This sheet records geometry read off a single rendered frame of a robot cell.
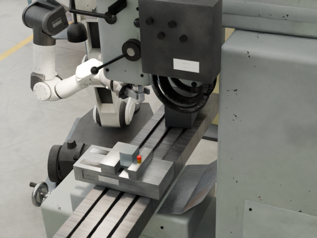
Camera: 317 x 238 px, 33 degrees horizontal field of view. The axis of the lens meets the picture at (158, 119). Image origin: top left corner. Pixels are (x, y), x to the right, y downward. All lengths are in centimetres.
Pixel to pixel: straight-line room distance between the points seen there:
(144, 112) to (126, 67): 135
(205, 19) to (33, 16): 102
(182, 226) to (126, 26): 75
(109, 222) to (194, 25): 83
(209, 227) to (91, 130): 112
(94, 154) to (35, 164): 175
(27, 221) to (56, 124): 108
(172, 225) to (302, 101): 76
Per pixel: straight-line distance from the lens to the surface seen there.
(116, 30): 177
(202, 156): 374
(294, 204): 171
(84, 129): 303
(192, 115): 233
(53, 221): 235
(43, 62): 221
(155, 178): 195
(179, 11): 134
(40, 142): 404
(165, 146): 223
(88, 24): 258
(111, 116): 284
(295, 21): 155
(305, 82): 148
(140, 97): 195
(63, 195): 235
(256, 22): 157
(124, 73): 182
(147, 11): 137
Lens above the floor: 216
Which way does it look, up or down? 31 degrees down
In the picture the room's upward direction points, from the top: 3 degrees counter-clockwise
